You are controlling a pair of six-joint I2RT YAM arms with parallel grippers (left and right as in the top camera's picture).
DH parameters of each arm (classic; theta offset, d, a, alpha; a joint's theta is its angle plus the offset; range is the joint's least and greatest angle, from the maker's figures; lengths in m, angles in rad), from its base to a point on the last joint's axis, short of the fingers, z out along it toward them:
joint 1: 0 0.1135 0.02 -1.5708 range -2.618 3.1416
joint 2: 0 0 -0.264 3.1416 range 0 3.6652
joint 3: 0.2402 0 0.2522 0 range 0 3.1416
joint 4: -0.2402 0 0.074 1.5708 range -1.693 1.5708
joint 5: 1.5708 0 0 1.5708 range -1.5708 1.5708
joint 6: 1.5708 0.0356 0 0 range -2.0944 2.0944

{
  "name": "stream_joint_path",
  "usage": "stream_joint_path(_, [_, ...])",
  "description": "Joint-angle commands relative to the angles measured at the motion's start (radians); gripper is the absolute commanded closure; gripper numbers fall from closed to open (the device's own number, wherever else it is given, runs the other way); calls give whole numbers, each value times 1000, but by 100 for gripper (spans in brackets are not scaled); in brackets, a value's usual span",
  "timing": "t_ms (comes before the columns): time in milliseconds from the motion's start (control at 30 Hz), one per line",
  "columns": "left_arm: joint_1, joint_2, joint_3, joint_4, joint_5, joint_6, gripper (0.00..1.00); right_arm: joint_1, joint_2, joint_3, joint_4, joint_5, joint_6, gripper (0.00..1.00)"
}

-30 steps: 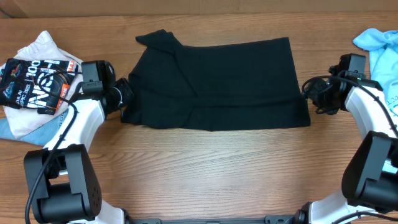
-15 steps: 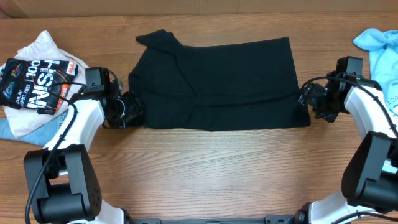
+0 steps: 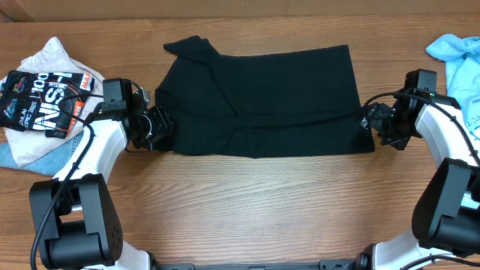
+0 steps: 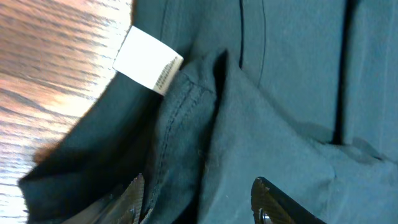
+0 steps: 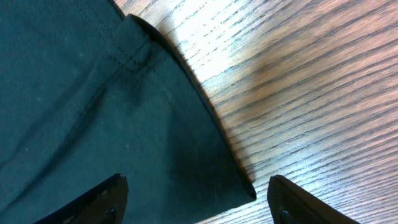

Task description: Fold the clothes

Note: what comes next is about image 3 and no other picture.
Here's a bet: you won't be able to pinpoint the light blue t-shirt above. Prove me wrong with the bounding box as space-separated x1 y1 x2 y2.
426 34 479 140

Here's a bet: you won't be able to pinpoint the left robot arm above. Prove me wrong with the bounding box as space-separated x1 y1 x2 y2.
29 78 173 269

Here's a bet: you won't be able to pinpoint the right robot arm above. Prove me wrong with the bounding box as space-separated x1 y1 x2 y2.
346 88 479 269

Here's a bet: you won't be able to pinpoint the black printed folded t-shirt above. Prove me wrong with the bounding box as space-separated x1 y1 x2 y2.
1 70 95 139

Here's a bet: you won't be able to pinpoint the blue folded jeans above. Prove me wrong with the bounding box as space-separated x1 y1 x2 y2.
1 132 83 176

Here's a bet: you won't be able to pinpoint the beige folded garment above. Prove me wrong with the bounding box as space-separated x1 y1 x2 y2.
4 37 104 168

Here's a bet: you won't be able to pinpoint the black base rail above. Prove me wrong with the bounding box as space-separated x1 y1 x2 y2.
151 259 354 270

